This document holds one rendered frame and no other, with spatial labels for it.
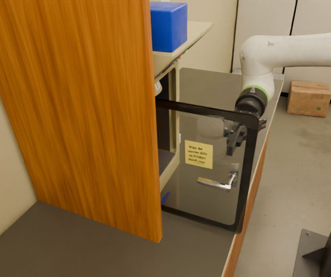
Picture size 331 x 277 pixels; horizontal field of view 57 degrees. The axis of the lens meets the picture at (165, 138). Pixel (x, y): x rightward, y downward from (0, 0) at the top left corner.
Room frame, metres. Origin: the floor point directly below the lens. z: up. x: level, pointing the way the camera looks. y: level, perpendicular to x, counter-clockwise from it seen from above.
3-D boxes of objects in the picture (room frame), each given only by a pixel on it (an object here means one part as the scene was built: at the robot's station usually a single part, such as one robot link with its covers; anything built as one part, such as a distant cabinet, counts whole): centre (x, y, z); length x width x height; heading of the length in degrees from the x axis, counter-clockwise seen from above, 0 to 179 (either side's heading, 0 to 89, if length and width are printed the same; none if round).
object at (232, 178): (0.60, -0.13, 1.20); 0.10 x 0.05 x 0.03; 64
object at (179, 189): (0.66, -0.08, 1.19); 0.30 x 0.01 x 0.40; 64
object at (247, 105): (0.79, -0.24, 1.28); 0.09 x 0.08 x 0.07; 155
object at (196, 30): (0.84, -0.04, 1.46); 0.32 x 0.12 x 0.10; 155
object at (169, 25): (0.75, 0.00, 1.56); 0.10 x 0.10 x 0.09; 65
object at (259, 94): (0.86, -0.28, 1.28); 0.09 x 0.06 x 0.12; 65
